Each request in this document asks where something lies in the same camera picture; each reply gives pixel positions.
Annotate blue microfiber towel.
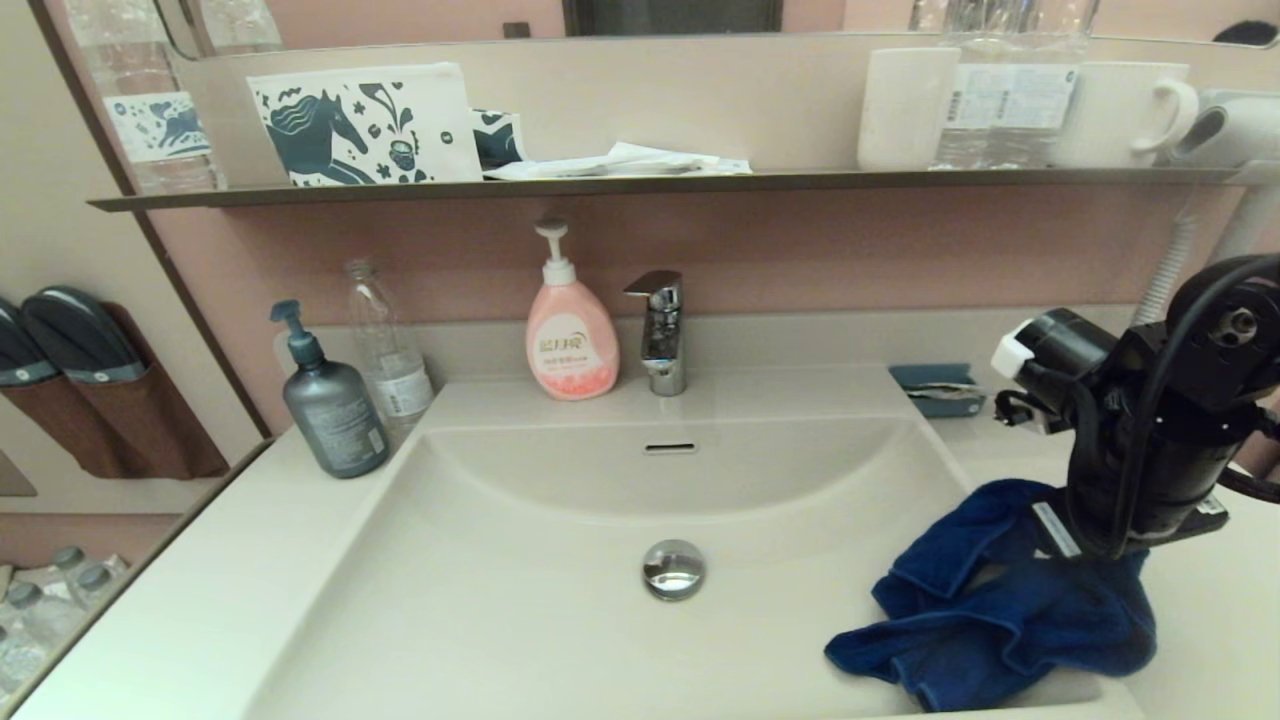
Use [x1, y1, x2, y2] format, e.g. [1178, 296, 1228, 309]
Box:
[824, 478, 1158, 713]

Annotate chrome faucet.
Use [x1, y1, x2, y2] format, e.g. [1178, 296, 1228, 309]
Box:
[624, 269, 689, 398]

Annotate white ceramic sink basin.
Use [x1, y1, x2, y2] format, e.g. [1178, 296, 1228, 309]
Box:
[245, 415, 1106, 720]

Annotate blue soap tray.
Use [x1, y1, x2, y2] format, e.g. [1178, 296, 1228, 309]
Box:
[889, 363, 987, 418]

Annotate white ceramic mug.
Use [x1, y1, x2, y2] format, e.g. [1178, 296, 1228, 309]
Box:
[1050, 61, 1201, 170]

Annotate white hair dryer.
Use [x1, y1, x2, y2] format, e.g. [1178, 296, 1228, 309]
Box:
[1165, 88, 1280, 266]

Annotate white label water bottle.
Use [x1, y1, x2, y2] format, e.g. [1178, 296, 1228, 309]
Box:
[1000, 34, 1086, 169]
[932, 34, 1013, 170]

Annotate chrome drain stopper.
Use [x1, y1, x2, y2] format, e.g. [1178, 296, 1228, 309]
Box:
[642, 539, 707, 602]

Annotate pink soap pump bottle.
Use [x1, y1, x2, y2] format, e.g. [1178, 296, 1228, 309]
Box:
[525, 218, 621, 402]

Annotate white toiletry packets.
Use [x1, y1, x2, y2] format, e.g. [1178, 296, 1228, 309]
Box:
[482, 141, 754, 181]

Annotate small patterned pouch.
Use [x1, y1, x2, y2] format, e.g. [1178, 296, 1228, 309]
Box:
[470, 108, 528, 173]

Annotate clear empty plastic bottle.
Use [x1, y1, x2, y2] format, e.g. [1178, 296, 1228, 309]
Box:
[345, 257, 437, 438]

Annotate grey pump dispenser bottle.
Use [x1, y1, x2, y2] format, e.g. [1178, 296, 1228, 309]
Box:
[269, 299, 391, 480]

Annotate horse print pouch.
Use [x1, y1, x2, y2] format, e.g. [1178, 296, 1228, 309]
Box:
[246, 62, 485, 188]

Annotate brown slipper holder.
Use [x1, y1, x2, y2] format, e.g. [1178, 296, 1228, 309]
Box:
[0, 303, 231, 481]

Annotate horse label water bottle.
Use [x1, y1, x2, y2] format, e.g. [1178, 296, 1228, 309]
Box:
[62, 0, 226, 194]

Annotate grey capped water bottle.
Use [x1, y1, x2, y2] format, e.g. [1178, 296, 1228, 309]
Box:
[45, 546, 131, 601]
[0, 582, 86, 696]
[68, 565, 128, 621]

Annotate grey slipper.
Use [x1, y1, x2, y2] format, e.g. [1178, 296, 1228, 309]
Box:
[0, 298, 58, 388]
[20, 285, 146, 385]

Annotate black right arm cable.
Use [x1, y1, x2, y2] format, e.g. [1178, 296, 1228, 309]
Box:
[995, 255, 1280, 561]

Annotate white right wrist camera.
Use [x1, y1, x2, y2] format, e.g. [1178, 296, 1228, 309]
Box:
[990, 318, 1037, 379]

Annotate white coiled dryer cord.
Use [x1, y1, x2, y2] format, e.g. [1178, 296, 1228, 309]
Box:
[1130, 213, 1201, 329]

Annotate white handleless cup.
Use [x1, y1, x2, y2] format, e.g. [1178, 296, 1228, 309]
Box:
[857, 46, 963, 172]

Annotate grey wall shelf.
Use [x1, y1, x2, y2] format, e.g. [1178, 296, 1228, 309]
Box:
[88, 166, 1280, 213]

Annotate wall mirror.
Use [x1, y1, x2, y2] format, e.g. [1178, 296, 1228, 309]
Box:
[155, 0, 1280, 61]

